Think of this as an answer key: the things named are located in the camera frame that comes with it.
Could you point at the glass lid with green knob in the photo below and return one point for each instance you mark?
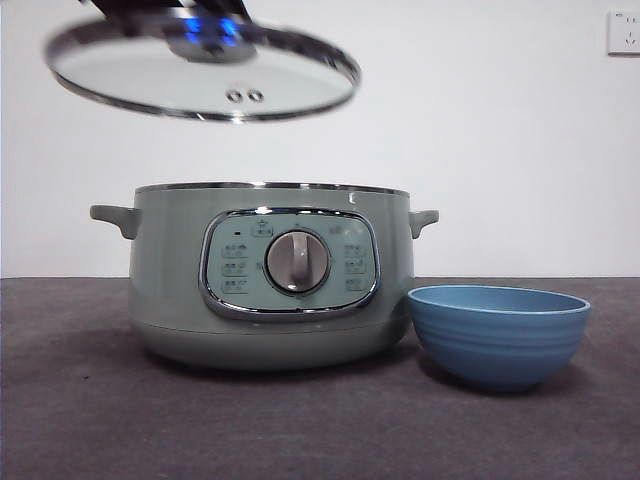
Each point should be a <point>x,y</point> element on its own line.
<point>150,75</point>

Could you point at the white wall socket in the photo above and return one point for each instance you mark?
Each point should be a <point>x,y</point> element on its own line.
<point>625,32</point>

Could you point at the pale green electric steamer pot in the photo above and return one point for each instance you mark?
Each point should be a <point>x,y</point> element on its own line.
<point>170,260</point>

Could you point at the blue ribbed bowl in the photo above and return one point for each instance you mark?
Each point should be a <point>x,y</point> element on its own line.
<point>500,345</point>

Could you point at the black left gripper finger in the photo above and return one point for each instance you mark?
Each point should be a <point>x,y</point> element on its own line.
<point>127,12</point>
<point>225,10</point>

